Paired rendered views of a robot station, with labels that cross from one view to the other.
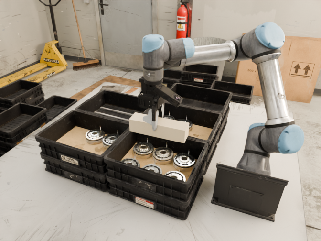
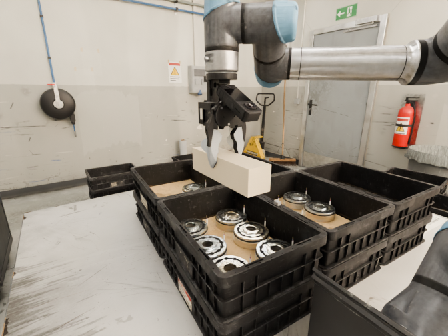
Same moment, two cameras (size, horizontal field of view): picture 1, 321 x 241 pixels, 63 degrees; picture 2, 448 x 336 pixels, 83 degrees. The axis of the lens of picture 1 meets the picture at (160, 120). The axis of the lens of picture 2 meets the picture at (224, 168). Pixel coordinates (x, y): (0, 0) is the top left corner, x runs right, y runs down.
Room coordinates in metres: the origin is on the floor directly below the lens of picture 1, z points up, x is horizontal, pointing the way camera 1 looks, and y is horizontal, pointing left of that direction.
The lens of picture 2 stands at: (0.43, -0.33, 1.25)
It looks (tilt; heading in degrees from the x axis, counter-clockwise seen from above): 17 degrees down; 36
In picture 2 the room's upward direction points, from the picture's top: straight up
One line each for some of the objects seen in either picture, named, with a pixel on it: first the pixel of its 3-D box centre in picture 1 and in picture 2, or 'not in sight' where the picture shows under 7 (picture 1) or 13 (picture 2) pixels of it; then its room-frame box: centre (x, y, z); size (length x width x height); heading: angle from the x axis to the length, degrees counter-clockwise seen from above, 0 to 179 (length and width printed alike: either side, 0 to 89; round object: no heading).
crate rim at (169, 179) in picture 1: (157, 152); (231, 219); (0.95, 0.01, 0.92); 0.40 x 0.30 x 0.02; 66
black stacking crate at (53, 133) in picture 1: (87, 140); (179, 189); (1.11, 0.38, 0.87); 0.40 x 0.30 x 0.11; 66
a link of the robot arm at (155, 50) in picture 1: (154, 51); (223, 24); (0.92, 0.02, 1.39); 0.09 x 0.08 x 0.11; 114
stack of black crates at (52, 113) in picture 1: (55, 121); not in sight; (2.18, 1.02, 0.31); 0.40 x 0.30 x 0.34; 160
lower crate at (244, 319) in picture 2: (157, 177); (231, 267); (0.95, 0.01, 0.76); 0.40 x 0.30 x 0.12; 66
